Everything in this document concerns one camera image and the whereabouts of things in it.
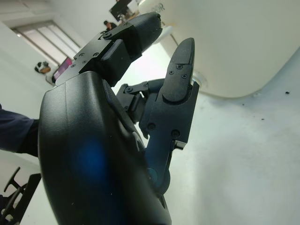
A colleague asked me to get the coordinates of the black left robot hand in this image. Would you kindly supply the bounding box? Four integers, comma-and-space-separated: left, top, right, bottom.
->
37, 13, 200, 225

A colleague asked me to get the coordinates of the white toaster lever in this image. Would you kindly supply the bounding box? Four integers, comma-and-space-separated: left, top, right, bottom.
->
160, 22, 174, 42

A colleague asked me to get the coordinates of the white two-slot toaster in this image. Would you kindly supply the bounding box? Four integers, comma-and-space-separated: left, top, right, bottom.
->
137, 0, 300, 98

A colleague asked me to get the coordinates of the person in dark sleeve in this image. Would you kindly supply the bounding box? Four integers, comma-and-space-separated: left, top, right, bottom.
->
0, 104, 40, 158

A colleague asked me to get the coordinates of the person in black shirt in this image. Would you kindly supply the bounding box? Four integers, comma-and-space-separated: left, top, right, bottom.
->
103, 20, 118, 31

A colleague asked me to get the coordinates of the black computer monitor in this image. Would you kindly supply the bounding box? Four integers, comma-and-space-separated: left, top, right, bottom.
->
109, 0, 132, 23

